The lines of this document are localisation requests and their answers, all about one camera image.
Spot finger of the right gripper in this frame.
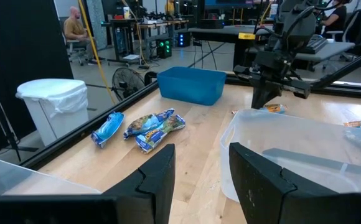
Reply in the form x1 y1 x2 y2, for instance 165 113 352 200
250 81 270 110
265 85 283 106

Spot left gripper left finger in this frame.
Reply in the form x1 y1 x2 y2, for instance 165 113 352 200
101 142 177 224

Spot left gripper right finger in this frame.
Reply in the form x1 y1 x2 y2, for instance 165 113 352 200
228 142 361 224

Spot green orange granola bar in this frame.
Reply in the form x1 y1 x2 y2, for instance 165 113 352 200
260 103 289 114

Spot blue granola bar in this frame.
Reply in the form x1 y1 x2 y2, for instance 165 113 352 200
134 114 187 154
90 111 126 149
123 108 176 141

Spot black keyboard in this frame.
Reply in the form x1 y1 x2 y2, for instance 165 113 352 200
301 33 328 55

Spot grey desk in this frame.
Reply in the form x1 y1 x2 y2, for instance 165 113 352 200
187 24 273 44
294 40 356 63

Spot blue plastic bin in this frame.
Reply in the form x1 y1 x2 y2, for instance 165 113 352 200
156 65 228 106

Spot person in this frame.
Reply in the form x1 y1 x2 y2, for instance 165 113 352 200
319 0 351 35
62 6 100 65

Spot grey office chair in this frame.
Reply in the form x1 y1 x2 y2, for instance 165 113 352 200
325 8 361 62

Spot computer tower blue lights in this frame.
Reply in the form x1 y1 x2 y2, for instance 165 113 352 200
176 30 192 49

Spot computer tower green lights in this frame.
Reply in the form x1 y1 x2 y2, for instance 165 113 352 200
156 37 173 59

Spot black floor fan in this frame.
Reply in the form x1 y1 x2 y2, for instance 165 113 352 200
111 67 146 102

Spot white trash can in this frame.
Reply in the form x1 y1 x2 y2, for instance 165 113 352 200
14 78 90 147

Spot black tripod stand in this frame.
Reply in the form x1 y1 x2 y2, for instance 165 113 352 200
0 63 40 162

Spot black curtain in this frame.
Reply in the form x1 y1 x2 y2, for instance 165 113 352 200
0 0 75 157

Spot clear plastic handled bin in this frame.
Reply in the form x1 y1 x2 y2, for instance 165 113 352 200
219 108 361 203
0 156 103 202

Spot yellow hanging cable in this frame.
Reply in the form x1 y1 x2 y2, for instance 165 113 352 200
77 0 116 106

